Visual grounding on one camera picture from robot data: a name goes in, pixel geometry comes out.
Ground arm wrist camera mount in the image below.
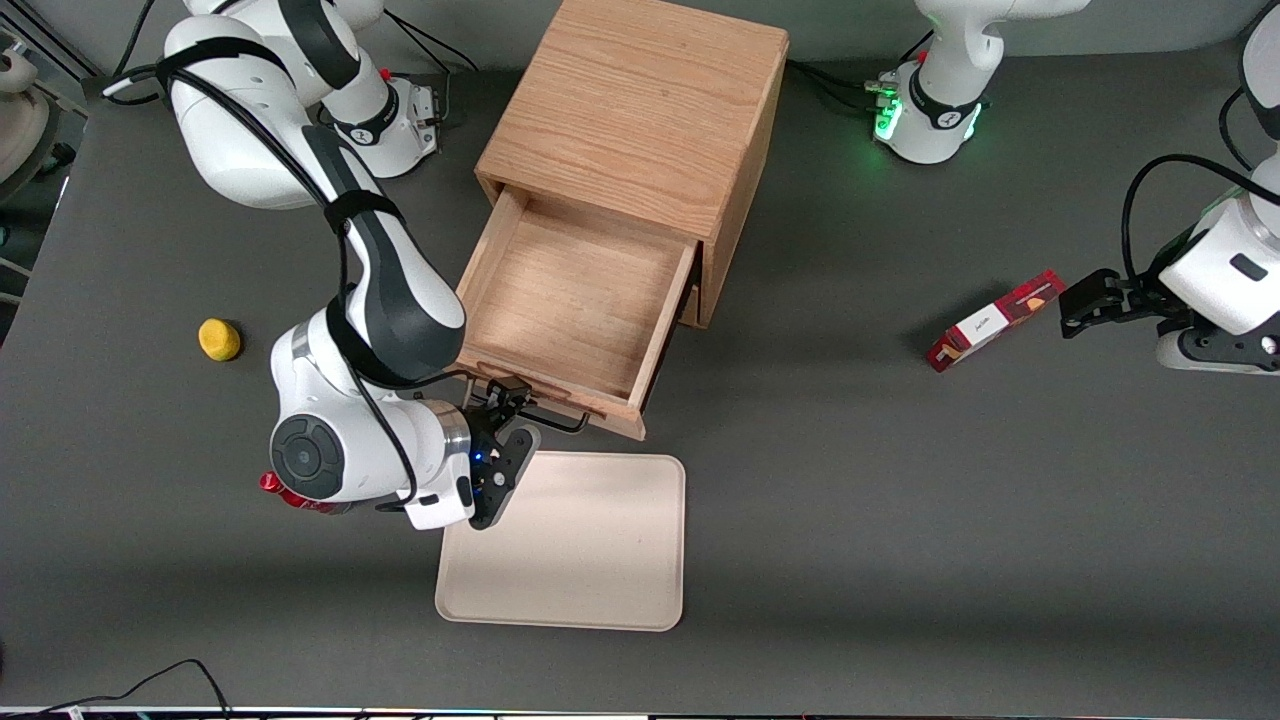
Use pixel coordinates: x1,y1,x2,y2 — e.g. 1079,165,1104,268
404,478,477,532
1157,328,1280,377

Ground black right arm base cable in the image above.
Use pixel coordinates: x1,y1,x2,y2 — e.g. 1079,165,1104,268
383,10,481,126

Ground black right arm wrist cable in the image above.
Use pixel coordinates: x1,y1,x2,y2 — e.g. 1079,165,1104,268
100,38,473,503

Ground black arm wrist cable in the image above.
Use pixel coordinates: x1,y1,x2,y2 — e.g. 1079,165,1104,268
1120,86,1280,283
100,38,473,503

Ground beige plastic tray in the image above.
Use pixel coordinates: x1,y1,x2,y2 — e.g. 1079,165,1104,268
435,452,687,633

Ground wooden drawer cabinet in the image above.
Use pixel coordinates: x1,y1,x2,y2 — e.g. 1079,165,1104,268
474,0,791,331

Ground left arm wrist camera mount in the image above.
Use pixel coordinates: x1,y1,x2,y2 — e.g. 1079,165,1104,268
1157,328,1280,377

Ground red and white snack box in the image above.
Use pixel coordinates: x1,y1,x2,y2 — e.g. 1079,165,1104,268
926,269,1067,373

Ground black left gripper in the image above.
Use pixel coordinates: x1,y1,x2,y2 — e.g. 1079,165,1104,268
1059,265,1198,340

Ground black left arm wrist cable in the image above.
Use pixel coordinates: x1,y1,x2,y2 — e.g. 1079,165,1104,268
1120,86,1280,283

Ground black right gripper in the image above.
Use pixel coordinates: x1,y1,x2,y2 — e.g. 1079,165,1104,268
464,375,543,532

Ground thin black table-edge cable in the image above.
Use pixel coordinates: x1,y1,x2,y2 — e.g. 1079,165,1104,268
0,658,237,720

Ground black left arm base cables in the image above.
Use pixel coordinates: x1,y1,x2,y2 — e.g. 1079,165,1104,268
785,30,936,113

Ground red metal bottle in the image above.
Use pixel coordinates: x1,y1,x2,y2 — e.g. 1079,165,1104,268
259,471,351,515

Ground wooden drawer with lip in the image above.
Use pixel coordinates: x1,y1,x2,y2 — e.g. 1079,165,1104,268
455,185,701,442

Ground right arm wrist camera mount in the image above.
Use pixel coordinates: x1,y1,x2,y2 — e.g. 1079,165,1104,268
404,478,477,532

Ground yellow lemon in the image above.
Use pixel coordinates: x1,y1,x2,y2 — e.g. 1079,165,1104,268
198,318,243,362

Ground black metal drawer handle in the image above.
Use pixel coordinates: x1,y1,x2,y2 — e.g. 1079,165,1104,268
462,380,591,437

